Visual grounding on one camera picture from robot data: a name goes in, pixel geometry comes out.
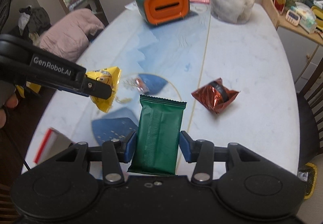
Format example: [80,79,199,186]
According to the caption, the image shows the green snack bar wrapper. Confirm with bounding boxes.
[128,94,186,175]

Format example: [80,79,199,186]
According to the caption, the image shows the dark red foil snack pack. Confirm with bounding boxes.
[191,78,239,114]

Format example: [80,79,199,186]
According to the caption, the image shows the small orange sausage snack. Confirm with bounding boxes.
[135,77,149,94]

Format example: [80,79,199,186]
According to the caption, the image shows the yellow candy packet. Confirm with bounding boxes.
[86,67,122,113]

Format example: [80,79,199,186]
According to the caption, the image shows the person left hand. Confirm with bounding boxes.
[0,93,18,128]

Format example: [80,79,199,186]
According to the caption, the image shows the pink puffer jacket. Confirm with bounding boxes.
[39,8,105,62]

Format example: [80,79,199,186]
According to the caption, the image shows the red white cardboard box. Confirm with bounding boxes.
[33,128,74,164]

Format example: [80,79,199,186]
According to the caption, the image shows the yellow trash bin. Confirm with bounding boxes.
[297,162,318,200]

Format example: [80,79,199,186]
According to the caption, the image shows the paper leaflet on table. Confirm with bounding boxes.
[124,1,138,11]

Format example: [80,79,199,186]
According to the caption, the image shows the wooden chair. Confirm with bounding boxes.
[296,62,322,168]

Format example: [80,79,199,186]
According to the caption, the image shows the green orange tissue box organizer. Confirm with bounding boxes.
[135,0,190,26]

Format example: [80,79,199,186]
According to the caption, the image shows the wooden side cabinet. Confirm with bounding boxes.
[261,0,322,83]

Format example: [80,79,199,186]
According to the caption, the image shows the white kitchen timer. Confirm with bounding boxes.
[285,10,301,26]

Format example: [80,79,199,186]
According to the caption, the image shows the yellow tissue box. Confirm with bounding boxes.
[311,5,323,31]

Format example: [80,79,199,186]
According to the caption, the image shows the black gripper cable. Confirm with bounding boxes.
[4,110,32,172]

